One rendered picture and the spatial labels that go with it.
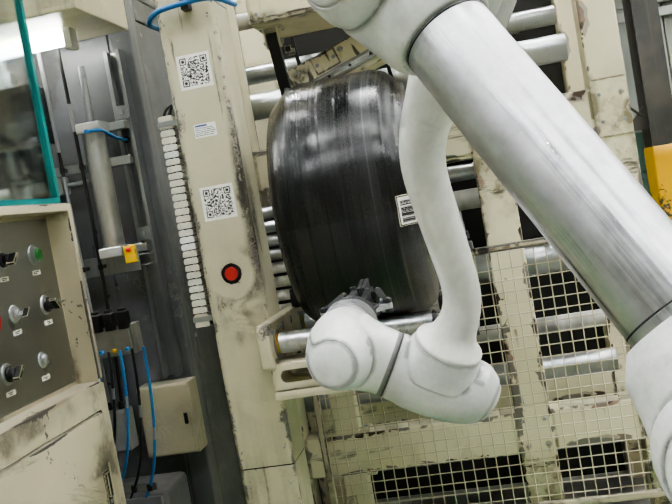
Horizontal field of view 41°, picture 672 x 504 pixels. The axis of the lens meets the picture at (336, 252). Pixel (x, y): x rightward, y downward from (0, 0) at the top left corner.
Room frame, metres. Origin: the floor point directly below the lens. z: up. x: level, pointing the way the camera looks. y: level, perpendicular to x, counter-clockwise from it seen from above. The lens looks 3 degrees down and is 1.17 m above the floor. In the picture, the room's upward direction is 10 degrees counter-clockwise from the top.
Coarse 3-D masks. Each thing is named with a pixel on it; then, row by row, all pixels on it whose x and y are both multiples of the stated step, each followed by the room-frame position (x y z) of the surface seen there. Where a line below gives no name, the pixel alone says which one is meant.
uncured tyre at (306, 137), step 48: (288, 96) 1.89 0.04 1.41; (336, 96) 1.83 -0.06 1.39; (384, 96) 1.81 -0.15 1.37; (288, 144) 1.78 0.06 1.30; (336, 144) 1.75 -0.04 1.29; (384, 144) 1.74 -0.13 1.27; (288, 192) 1.75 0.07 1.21; (336, 192) 1.73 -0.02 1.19; (384, 192) 1.72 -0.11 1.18; (288, 240) 1.77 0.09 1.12; (336, 240) 1.74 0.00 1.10; (384, 240) 1.73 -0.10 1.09; (336, 288) 1.79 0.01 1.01; (384, 288) 1.78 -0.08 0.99; (432, 288) 1.85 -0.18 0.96
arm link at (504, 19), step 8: (488, 0) 1.05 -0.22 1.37; (496, 0) 1.06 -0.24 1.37; (504, 0) 1.08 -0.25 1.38; (512, 0) 1.09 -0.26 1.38; (496, 8) 1.07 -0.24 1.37; (504, 8) 1.09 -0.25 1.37; (512, 8) 1.11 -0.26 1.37; (496, 16) 1.09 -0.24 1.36; (504, 16) 1.10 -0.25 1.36; (504, 24) 1.11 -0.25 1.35
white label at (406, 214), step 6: (396, 198) 1.72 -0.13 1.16; (402, 198) 1.72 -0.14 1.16; (408, 198) 1.72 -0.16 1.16; (396, 204) 1.72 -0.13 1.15; (402, 204) 1.72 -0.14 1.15; (408, 204) 1.72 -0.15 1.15; (402, 210) 1.72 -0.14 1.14; (408, 210) 1.72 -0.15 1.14; (402, 216) 1.72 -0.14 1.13; (408, 216) 1.72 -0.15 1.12; (414, 216) 1.73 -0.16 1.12; (402, 222) 1.72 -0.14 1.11; (408, 222) 1.73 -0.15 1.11; (414, 222) 1.73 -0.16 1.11
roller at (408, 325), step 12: (420, 312) 1.84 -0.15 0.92; (432, 312) 1.83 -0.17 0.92; (384, 324) 1.84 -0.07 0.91; (396, 324) 1.83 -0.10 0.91; (408, 324) 1.83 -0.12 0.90; (420, 324) 1.83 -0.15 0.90; (276, 336) 1.89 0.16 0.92; (288, 336) 1.88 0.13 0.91; (300, 336) 1.87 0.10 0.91; (288, 348) 1.88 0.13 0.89; (300, 348) 1.88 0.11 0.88
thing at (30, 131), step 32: (0, 0) 1.76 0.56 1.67; (0, 32) 1.74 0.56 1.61; (0, 64) 1.71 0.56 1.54; (32, 64) 1.83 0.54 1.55; (0, 96) 1.69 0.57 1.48; (32, 96) 1.82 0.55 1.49; (0, 128) 1.67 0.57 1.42; (32, 128) 1.79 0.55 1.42; (0, 160) 1.65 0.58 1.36; (32, 160) 1.77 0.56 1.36; (0, 192) 1.63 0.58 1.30; (32, 192) 1.74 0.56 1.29
